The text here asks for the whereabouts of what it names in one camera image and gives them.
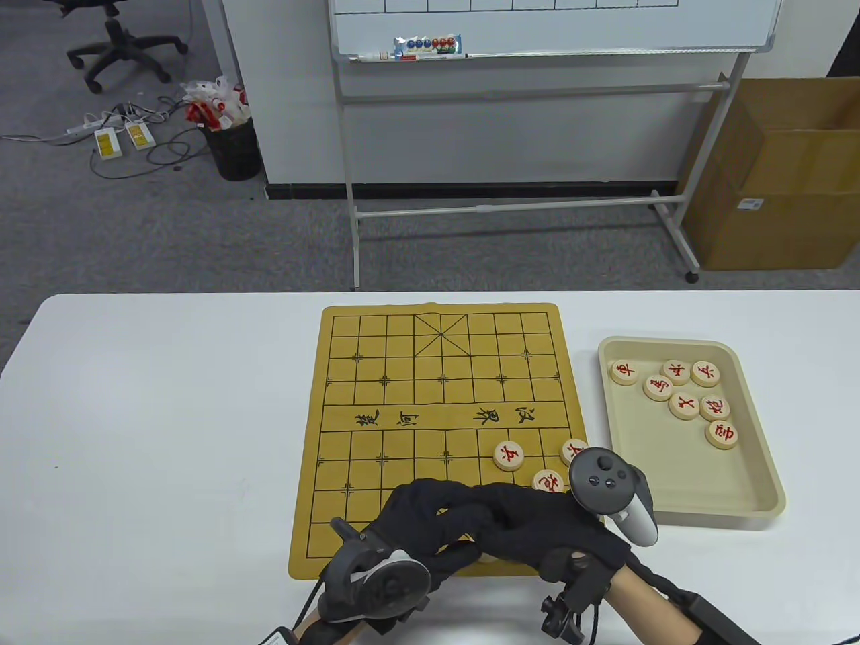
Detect grey tracking controller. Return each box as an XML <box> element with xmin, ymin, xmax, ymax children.
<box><xmin>568</xmin><ymin>448</ymin><xmax>659</xmax><ymax>546</ymax></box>
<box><xmin>319</xmin><ymin>516</ymin><xmax>432</xmax><ymax>626</ymax></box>

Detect person's right hand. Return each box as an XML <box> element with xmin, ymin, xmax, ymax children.
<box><xmin>480</xmin><ymin>482</ymin><xmax>634</xmax><ymax>585</ymax></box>

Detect beige plastic tray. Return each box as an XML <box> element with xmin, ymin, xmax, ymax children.
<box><xmin>597</xmin><ymin>336</ymin><xmax>787</xmax><ymax>531</ymax></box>

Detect person's left hand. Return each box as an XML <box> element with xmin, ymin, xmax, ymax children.
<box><xmin>367</xmin><ymin>478</ymin><xmax>503</xmax><ymax>595</ymax></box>

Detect yellow chess board mat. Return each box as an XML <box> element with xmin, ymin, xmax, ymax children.
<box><xmin>288</xmin><ymin>302</ymin><xmax>609</xmax><ymax>582</ymax></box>

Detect cluster of wooden chess pieces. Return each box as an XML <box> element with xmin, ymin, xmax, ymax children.
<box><xmin>608</xmin><ymin>358</ymin><xmax>740</xmax><ymax>452</ymax></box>

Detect white power strip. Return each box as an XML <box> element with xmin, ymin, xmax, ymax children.
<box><xmin>65</xmin><ymin>113</ymin><xmax>128</xmax><ymax>139</ymax></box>

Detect white rolling whiteboard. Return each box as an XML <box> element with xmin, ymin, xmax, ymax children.
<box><xmin>327</xmin><ymin>0</ymin><xmax>783</xmax><ymax>291</ymax></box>

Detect white red trash bags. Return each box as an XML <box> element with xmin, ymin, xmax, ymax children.
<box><xmin>180</xmin><ymin>75</ymin><xmax>253</xmax><ymax>132</ymax></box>

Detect black wastebasket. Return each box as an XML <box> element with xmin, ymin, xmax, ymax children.
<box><xmin>205</xmin><ymin>116</ymin><xmax>263</xmax><ymax>182</ymax></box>

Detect pack of coloured magnets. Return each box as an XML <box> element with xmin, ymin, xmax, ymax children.
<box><xmin>393</xmin><ymin>34</ymin><xmax>464</xmax><ymax>57</ymax></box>

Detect black sensor box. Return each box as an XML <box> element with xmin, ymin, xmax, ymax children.
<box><xmin>679</xmin><ymin>591</ymin><xmax>763</xmax><ymax>645</ymax></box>

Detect black office chair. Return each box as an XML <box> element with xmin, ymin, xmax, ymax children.
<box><xmin>42</xmin><ymin>0</ymin><xmax>190</xmax><ymax>95</ymax></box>

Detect brown cardboard box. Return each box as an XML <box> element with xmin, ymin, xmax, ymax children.
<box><xmin>677</xmin><ymin>76</ymin><xmax>860</xmax><ymax>272</ymax></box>

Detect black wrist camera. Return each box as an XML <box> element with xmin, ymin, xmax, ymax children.
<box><xmin>539</xmin><ymin>554</ymin><xmax>613</xmax><ymax>644</ymax></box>

